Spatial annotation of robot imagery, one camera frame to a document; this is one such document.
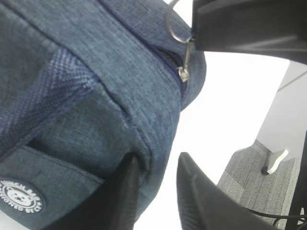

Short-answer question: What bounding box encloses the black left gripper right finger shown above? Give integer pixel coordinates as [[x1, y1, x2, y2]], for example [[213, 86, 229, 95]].
[[177, 152, 274, 230]]

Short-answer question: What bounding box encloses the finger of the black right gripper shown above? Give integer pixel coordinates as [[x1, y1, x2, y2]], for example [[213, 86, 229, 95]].
[[192, 0, 307, 64]]

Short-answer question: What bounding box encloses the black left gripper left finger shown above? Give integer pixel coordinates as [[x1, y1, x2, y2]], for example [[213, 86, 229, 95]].
[[45, 153, 140, 230]]

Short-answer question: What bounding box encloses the dark blue lunch bag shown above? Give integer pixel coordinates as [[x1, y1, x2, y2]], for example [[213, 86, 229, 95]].
[[0, 0, 206, 230]]

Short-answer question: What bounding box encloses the white table leg foot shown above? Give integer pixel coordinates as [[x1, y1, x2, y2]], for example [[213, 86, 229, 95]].
[[266, 149, 289, 174]]

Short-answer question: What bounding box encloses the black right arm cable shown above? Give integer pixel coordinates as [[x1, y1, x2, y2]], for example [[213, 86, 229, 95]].
[[249, 208, 307, 227]]

